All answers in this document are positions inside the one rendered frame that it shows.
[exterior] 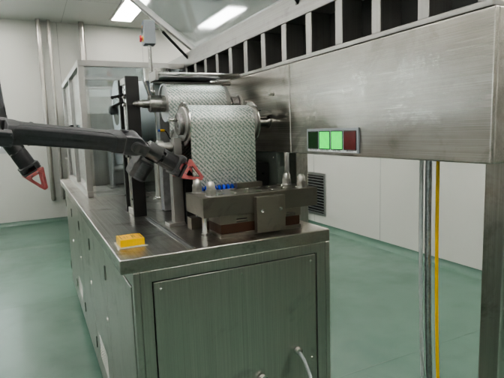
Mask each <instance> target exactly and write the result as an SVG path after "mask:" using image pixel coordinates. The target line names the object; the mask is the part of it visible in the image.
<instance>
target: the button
mask: <svg viewBox="0 0 504 378"><path fill-rule="evenodd" d="M116 243H117V244H118V246H119V247H120V248H124V247H130V246H136V245H144V244H145V238H144V237H143V236H142V235H141V234H140V233H133V234H127V235H117V236H116Z"/></svg>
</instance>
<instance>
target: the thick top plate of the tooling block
mask: <svg viewBox="0 0 504 378"><path fill-rule="evenodd" d="M296 186H297V185H296V183H292V184H288V185H284V184H268V185H263V186H261V187H246V188H228V189H220V190H216V192H217V196H206V191H205V190H204V191H203V193H192V192H187V193H186V206H187V211H188V212H190V213H192V214H194V215H197V216H199V217H201V218H203V219H205V218H217V217H223V216H230V215H241V214H247V213H254V197H258V196H266V195H274V194H285V209H291V208H297V207H303V206H315V205H317V187H314V186H309V185H306V186H307V187H296Z"/></svg>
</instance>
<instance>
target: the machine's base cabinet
mask: <svg viewBox="0 0 504 378"><path fill-rule="evenodd" d="M65 194H66V200H65V203H66V206H67V219H68V228H69V237H70V254H71V261H70V262H71V268H72V272H73V282H74V284H75V287H76V291H77V294H78V297H79V301H80V304H81V307H82V311H83V313H84V317H85V321H86V323H87V326H88V330H89V334H90V336H91V340H92V343H93V346H94V350H95V353H96V356H97V360H98V363H99V365H100V369H101V373H102V375H103V378H259V376H260V375H262V374H265V375H266V376H267V377H268V378H309V376H308V372H307V370H306V368H305V365H304V363H303V361H302V359H301V357H300V355H297V354H296V353H295V348H296V347H301V348H302V350H303V352H302V354H303V356H304V357H305V359H306V361H307V364H308V366H309V368H310V372H311V374H312V377H313V378H331V347H330V269H329V241H322V242H317V243H313V244H304V245H299V246H295V247H286V248H281V249H277V250H268V251H263V252H259V253H250V254H245V255H241V256H232V257H227V258H223V259H214V260H209V261H205V262H196V263H191V264H187V265H178V266H173V267H169V268H161V269H156V270H151V271H143V272H138V273H133V274H125V275H120V274H119V272H118V270H117V269H116V267H115V266H114V265H113V262H112V261H111V259H110V258H109V257H108V255H107V253H106V252H105V250H104V249H103V248H102V246H101V244H100V243H99V241H98V240H97V239H96V237H95V235H94V234H93V232H92V231H91V230H90V228H89V226H88V225H87V223H86V222H85V221H84V219H83V217H82V216H81V214H80V213H79V212H78V210H77V208H76V207H75V205H74V204H73V203H72V201H71V199H70V197H69V196H68V195H67V193H66V192H65Z"/></svg>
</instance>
